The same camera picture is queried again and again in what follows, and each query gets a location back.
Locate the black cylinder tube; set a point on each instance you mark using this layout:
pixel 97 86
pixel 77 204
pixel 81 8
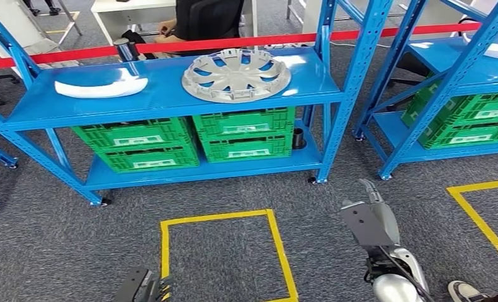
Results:
pixel 298 139

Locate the yellow floor tape square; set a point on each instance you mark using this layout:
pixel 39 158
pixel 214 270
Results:
pixel 478 221
pixel 165 250

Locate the white curved plastic part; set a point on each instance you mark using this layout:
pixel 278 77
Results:
pixel 102 89

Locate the silver plastic wheel hubcap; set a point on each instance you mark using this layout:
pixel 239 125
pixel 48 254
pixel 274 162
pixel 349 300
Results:
pixel 236 77

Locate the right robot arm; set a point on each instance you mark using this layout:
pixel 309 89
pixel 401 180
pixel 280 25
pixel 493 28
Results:
pixel 394 287

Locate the red barrier belt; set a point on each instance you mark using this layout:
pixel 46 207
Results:
pixel 232 41

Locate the person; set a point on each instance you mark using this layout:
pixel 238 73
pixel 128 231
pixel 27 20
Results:
pixel 53 10
pixel 182 16
pixel 461 291

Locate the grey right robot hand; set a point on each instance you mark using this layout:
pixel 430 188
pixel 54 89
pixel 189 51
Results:
pixel 388 225

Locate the green plastic crate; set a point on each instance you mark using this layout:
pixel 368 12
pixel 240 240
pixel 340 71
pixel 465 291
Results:
pixel 465 137
pixel 482 110
pixel 148 160
pixel 244 123
pixel 248 150
pixel 136 133

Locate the black mesh office chair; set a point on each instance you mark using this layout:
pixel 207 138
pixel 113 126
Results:
pixel 215 21

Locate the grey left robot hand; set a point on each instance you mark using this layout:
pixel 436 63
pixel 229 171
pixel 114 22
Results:
pixel 164 289

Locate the black barrier post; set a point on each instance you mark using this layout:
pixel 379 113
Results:
pixel 125 50

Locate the white table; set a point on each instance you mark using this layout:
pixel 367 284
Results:
pixel 311 16

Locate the grey fabric bag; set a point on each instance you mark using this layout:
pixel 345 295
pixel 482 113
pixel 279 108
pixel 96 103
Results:
pixel 44 43

